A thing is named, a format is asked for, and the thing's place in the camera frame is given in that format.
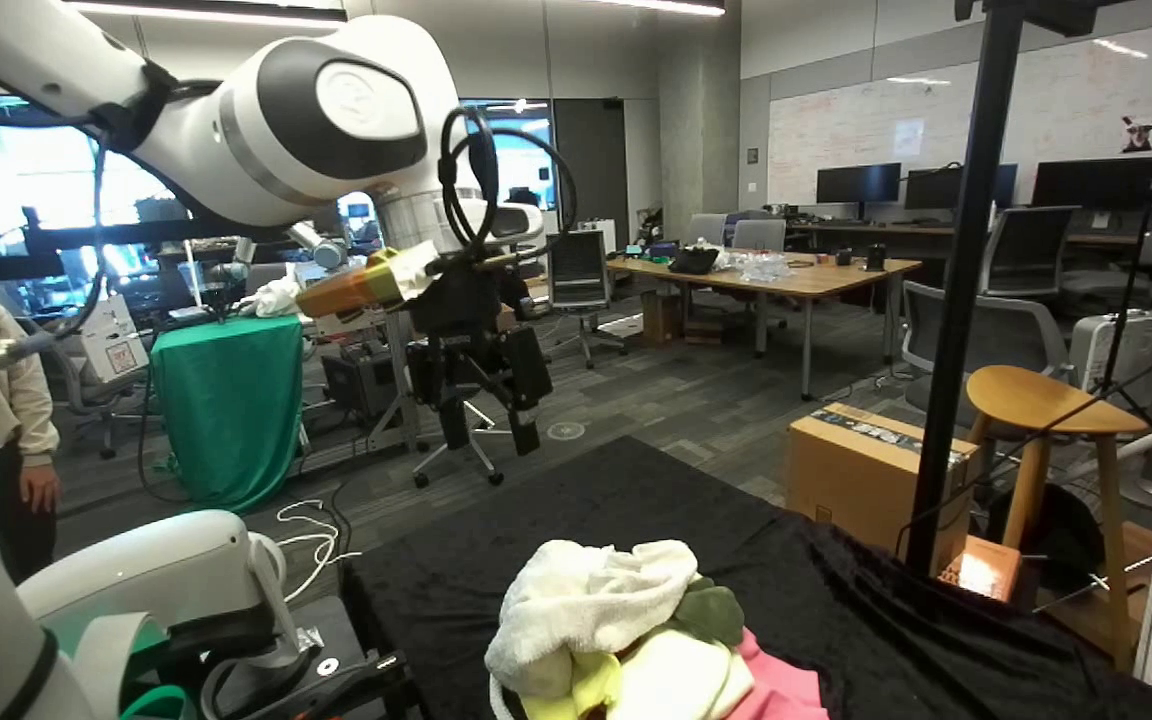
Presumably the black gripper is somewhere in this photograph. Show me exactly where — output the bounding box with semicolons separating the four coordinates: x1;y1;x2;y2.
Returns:
410;253;560;460

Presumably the white towel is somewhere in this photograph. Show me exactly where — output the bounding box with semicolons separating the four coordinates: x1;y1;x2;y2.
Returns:
483;537;703;707

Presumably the light green towel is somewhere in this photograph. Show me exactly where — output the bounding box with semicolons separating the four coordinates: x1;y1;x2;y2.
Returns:
609;626;762;720

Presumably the pink cloth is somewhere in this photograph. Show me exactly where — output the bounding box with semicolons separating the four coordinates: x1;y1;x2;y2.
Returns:
731;627;832;720

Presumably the black crate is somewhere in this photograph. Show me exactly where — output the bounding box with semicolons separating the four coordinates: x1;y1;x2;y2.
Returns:
320;336;410;423

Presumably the grey mesh chair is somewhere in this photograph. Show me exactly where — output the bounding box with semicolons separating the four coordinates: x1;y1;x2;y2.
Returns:
902;278;1078;381
983;202;1085;299
544;230;616;370

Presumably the white crumpled object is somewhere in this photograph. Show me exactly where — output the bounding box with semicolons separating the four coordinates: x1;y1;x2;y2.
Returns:
227;262;310;323

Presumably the green draped cloth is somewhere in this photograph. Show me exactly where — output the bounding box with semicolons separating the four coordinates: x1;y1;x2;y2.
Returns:
149;313;312;520

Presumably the light wooden desk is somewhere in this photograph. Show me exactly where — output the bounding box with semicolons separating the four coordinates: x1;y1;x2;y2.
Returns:
606;247;928;406

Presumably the black base clamp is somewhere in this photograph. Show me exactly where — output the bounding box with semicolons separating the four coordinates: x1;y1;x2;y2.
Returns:
192;626;410;720

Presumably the white paper sign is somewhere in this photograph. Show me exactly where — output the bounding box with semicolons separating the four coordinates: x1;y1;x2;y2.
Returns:
78;294;158;392

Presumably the cardboard box black tape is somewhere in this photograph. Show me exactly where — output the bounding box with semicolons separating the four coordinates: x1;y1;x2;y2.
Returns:
787;399;988;572

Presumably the black computer monitor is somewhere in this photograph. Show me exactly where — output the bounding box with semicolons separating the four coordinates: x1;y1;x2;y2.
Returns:
906;165;1021;216
813;162;906;214
1034;153;1152;214

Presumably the long dark office desk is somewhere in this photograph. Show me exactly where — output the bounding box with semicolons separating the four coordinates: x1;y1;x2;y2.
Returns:
791;214;1152;255

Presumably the green plastic piece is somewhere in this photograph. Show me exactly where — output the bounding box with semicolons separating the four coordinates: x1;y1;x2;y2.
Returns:
116;619;195;720

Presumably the black tablecloth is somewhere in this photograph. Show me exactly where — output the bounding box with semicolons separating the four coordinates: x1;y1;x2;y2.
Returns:
337;436;1152;720

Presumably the ceiling light strip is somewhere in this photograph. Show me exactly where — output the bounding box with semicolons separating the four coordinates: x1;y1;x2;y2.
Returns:
59;0;352;29

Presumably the tall metal stand pole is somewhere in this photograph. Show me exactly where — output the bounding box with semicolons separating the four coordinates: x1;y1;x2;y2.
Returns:
822;0;1102;645

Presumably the paper sheet on whiteboard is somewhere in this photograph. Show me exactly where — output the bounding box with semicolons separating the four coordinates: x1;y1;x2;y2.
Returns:
888;117;932;165

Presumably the round wooden stool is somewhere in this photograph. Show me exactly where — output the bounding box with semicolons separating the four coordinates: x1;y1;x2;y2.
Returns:
966;359;1152;653

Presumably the black round bucket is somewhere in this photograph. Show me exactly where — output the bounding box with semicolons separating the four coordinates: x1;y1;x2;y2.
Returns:
988;477;1114;596

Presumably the grey white floor unit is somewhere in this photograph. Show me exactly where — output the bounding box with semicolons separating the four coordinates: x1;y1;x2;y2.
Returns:
1069;303;1152;422

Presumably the white floor cable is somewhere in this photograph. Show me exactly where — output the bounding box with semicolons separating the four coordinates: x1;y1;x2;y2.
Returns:
264;496;355;607

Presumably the black camera boom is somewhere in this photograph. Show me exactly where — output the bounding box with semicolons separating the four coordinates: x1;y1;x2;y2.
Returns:
0;204;380;290

